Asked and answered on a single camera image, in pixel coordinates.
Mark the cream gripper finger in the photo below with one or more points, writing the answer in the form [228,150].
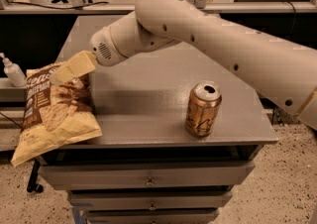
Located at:
[78,65]

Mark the brown sea salt chip bag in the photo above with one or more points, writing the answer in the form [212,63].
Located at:
[54,115]

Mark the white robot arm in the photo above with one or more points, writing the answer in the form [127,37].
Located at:
[282,71]

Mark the white spray bottle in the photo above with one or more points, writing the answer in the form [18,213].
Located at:
[13,72]

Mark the gold soda can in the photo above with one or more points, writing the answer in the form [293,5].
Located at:
[204,102]

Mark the black stand with caster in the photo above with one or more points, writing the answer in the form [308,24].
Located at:
[33,185]

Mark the grey middle drawer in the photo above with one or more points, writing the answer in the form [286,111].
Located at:
[150,200]

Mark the grey drawer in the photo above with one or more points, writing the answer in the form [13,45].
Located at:
[148,175]
[150,200]
[171,216]

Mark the grey bottom drawer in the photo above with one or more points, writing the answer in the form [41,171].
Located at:
[171,216]

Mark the grey top drawer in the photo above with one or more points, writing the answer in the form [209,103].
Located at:
[148,175]

